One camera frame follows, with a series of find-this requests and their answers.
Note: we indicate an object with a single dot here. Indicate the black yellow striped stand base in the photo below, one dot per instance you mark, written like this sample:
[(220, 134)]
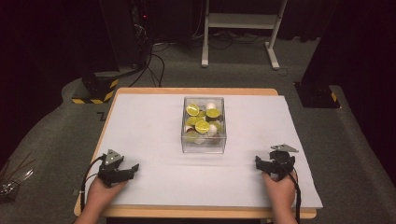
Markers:
[(99, 90)]

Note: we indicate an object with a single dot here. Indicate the dark equipment rack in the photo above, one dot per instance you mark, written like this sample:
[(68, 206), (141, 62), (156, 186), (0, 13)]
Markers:
[(140, 31)]

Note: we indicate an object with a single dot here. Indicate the clear plastic drawer case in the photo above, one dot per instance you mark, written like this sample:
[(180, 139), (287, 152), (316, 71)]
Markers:
[(204, 99)]

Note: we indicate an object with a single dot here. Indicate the white round ball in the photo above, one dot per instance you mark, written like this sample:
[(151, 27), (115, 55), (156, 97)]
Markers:
[(210, 105), (213, 128)]

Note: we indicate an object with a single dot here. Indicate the large yellow lemon half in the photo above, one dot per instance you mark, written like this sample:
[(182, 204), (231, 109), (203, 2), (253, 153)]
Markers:
[(202, 126)]

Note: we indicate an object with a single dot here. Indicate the small grey tape piece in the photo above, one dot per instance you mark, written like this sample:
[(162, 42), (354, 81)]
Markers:
[(76, 192)]

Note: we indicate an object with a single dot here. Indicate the person's right hand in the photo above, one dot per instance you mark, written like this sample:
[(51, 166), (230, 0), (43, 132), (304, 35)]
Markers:
[(280, 194)]

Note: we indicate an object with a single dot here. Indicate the metal rods bundle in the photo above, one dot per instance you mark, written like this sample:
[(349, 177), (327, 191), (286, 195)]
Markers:
[(14, 183)]

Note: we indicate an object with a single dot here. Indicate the black stand base yellow mark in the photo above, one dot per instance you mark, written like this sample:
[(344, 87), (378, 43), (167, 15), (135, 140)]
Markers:
[(317, 96)]

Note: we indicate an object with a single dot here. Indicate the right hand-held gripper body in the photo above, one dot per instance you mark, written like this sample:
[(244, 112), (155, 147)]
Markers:
[(282, 163)]

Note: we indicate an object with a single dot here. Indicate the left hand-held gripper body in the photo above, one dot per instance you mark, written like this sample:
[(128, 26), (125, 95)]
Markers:
[(110, 169)]

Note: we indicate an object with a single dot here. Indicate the white metal stand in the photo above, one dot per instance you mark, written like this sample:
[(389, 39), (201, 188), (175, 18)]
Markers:
[(243, 21)]

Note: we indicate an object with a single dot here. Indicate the person's left hand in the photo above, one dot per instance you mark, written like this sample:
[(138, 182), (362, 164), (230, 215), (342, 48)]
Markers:
[(101, 194)]

